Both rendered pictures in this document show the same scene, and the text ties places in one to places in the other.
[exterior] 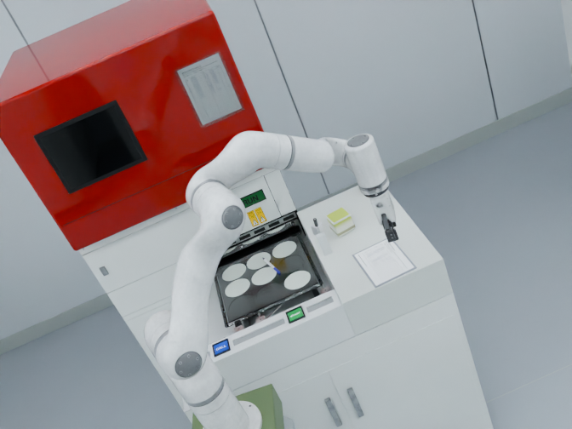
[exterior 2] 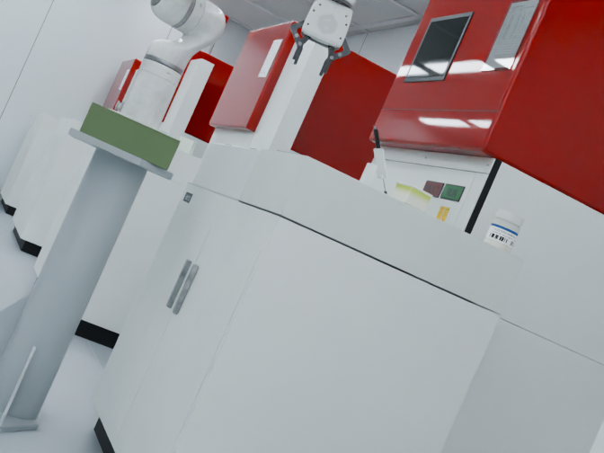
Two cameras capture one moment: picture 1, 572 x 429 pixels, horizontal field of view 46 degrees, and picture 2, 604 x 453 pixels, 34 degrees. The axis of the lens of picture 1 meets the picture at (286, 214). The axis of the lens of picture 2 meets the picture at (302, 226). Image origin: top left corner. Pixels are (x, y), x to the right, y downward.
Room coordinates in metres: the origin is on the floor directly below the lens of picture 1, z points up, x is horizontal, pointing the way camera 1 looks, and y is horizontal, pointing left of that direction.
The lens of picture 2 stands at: (1.00, -2.51, 0.76)
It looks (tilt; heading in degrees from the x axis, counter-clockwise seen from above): 1 degrees up; 71
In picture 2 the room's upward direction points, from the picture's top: 24 degrees clockwise
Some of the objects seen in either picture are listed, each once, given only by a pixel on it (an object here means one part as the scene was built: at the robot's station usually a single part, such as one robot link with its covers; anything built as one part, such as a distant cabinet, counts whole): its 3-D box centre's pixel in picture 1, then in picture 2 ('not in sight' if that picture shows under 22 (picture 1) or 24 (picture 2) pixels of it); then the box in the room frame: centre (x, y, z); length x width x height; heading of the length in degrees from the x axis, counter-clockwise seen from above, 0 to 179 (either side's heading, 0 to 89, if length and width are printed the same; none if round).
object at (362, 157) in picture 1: (363, 159); not in sight; (1.64, -0.26, 1.43); 0.09 x 0.08 x 0.13; 17
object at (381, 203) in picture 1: (380, 201); (328, 21); (1.63, -0.26, 1.29); 0.10 x 0.07 x 0.11; 165
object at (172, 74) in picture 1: (136, 104); (546, 108); (2.61, 0.37, 1.52); 0.81 x 0.75 x 0.60; 91
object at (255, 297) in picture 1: (264, 276); not in sight; (2.08, 0.17, 0.90); 0.34 x 0.34 x 0.01; 1
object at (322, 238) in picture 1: (320, 236); (375, 173); (1.97, -0.08, 1.03); 0.06 x 0.04 x 0.13; 1
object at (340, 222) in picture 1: (340, 221); (409, 199); (2.05, -0.17, 1.00); 0.07 x 0.07 x 0.07; 10
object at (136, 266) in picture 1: (197, 242); (406, 209); (2.30, 0.36, 1.02); 0.81 x 0.03 x 0.40; 91
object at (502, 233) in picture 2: not in sight; (503, 231); (2.25, -0.34, 1.01); 0.07 x 0.07 x 0.10
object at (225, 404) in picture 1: (218, 409); (149, 96); (1.42, 0.39, 1.00); 0.19 x 0.19 x 0.18
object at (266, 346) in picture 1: (267, 346); (237, 174); (1.71, 0.23, 0.89); 0.55 x 0.09 x 0.14; 91
